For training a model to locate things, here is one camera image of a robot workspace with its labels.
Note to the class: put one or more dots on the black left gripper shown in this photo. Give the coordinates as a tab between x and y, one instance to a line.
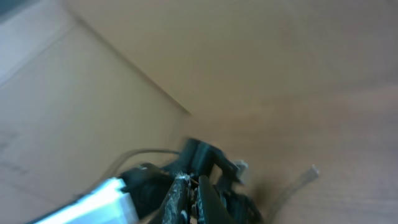
201	158

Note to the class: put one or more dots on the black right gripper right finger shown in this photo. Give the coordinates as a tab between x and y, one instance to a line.
210	208

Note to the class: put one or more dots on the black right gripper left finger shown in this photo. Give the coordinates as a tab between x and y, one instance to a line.
174	208

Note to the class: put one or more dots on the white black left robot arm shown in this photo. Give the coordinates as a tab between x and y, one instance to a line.
131	190

